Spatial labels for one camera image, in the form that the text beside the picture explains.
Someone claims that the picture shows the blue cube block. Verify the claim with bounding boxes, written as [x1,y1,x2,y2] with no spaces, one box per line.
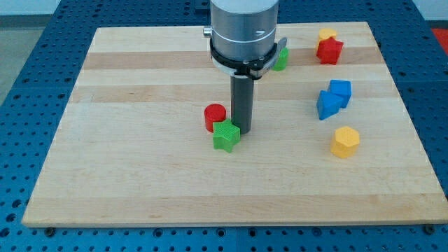
[328,79,352,109]

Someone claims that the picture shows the red cylinder block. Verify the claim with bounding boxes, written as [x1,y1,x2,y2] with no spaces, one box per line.
[204,104,227,132]

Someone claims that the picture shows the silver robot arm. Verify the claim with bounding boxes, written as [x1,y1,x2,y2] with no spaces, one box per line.
[203,0,287,81]

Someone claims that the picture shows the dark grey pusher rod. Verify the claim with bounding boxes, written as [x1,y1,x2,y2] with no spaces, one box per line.
[230,77,254,134]

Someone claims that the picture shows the blue triangle block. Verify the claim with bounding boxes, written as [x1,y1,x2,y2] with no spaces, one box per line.
[316,90,344,120]

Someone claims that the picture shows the yellow hexagon block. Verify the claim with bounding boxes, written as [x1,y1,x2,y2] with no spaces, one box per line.
[330,126,361,158]

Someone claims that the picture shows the green star block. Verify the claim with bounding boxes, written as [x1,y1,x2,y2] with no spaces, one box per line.
[213,119,241,153]

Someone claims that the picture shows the wooden board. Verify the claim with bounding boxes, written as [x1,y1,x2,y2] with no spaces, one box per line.
[22,22,447,228]

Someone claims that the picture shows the yellow heart block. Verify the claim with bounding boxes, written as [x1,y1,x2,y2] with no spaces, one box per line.
[316,28,337,50]

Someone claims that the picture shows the red star block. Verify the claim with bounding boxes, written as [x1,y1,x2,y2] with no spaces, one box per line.
[316,37,344,65]

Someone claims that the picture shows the green block behind arm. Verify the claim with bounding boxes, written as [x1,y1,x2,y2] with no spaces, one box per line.
[272,48,289,71]

